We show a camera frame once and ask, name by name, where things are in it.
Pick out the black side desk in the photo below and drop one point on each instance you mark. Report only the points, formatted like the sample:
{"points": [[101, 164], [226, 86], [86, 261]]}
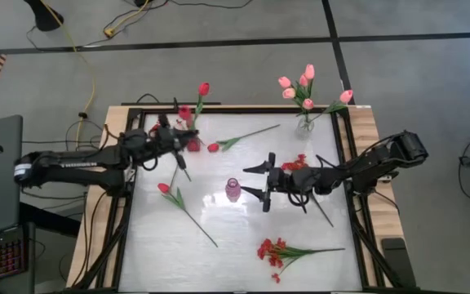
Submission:
{"points": [[51, 220]]}

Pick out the red artificial flower bunch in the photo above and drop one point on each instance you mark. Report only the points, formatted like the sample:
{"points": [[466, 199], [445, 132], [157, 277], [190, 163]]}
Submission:
{"points": [[267, 249], [296, 164], [155, 129]]}

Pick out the clear glass vase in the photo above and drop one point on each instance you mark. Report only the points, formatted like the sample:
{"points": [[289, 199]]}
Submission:
{"points": [[304, 130]]}

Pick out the black camera mounting bar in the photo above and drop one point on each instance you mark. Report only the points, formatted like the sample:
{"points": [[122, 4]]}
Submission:
{"points": [[157, 103]]}

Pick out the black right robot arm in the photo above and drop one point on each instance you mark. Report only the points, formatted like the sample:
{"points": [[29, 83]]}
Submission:
{"points": [[361, 167]]}

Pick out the red artificial tulip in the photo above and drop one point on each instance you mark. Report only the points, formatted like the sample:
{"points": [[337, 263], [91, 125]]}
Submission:
{"points": [[184, 112], [213, 147], [203, 89], [163, 188]]}

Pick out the pink artificial tulip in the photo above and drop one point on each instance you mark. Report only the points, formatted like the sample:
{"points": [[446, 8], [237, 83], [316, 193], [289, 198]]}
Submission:
{"points": [[346, 96], [303, 81], [288, 93], [284, 82], [308, 104], [309, 72]]}

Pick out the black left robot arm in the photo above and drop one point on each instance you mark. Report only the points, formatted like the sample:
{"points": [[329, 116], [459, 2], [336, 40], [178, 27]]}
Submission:
{"points": [[76, 161]]}

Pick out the purple glass vase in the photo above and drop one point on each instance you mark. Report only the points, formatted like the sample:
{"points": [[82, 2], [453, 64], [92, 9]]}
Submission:
{"points": [[233, 192]]}

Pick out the black flat phone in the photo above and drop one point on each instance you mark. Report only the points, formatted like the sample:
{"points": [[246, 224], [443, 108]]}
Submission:
{"points": [[398, 261]]}

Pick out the black chair base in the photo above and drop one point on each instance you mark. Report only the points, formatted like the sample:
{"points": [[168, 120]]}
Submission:
{"points": [[45, 16]]}

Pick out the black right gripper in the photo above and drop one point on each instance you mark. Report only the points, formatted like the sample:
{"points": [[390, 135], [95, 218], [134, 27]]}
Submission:
{"points": [[284, 179]]}

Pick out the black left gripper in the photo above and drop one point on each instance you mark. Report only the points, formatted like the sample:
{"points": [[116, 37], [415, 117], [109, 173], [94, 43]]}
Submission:
{"points": [[163, 139]]}

